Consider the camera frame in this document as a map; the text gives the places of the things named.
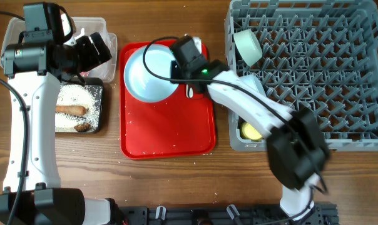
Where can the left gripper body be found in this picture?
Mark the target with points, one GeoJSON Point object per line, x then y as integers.
{"type": "Point", "coordinates": [86, 59]}

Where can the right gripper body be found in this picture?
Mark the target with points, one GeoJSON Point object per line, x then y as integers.
{"type": "Point", "coordinates": [176, 74]}

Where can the white plastic spoon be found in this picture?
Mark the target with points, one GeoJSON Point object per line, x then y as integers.
{"type": "Point", "coordinates": [189, 92]}

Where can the large light blue plate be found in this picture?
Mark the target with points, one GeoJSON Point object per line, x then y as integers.
{"type": "Point", "coordinates": [140, 83]}

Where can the white rice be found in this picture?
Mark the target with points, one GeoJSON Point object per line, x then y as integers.
{"type": "Point", "coordinates": [73, 97]}

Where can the brown carrot-shaped root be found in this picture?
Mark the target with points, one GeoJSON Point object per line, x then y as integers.
{"type": "Point", "coordinates": [71, 110]}

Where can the small light blue bowl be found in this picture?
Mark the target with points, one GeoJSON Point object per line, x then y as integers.
{"type": "Point", "coordinates": [254, 83]}

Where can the green bowl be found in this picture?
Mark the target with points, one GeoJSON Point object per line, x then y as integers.
{"type": "Point", "coordinates": [248, 46]}

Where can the brown food scrap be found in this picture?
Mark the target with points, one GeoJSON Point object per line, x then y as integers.
{"type": "Point", "coordinates": [82, 127]}

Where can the yellow plastic cup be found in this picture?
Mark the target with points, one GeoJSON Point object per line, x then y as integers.
{"type": "Point", "coordinates": [247, 131]}

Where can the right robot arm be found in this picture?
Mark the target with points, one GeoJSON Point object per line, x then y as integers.
{"type": "Point", "coordinates": [296, 148]}

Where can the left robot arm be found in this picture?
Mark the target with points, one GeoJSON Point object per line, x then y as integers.
{"type": "Point", "coordinates": [34, 69]}

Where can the clear plastic bin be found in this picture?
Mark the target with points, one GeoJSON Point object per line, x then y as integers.
{"type": "Point", "coordinates": [106, 71]}

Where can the red serving tray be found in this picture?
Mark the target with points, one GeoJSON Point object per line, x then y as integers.
{"type": "Point", "coordinates": [176, 126]}

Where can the black plastic tray bin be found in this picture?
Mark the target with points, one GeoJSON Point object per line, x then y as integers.
{"type": "Point", "coordinates": [96, 93]}

